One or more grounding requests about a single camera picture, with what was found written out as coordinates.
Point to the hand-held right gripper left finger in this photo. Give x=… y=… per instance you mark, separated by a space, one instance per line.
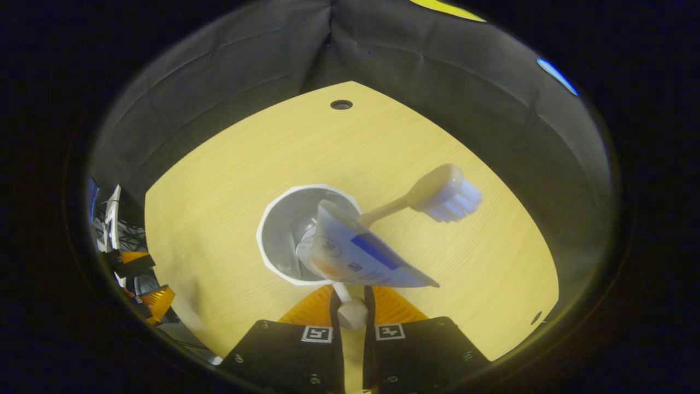
x=284 y=355

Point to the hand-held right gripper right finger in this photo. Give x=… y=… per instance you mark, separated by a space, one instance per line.
x=421 y=355

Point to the beige toothbrush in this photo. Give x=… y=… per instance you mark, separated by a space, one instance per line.
x=437 y=189

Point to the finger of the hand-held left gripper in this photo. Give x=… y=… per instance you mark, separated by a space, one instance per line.
x=131 y=264
x=156 y=303

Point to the white curved object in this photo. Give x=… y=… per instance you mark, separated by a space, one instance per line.
x=112 y=216

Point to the white cup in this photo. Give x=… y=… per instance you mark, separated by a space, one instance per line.
x=279 y=235

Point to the wooden desktop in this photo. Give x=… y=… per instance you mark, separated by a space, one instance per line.
x=219 y=191

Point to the white toothpaste tube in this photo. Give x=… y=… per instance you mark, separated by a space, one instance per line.
x=361 y=257

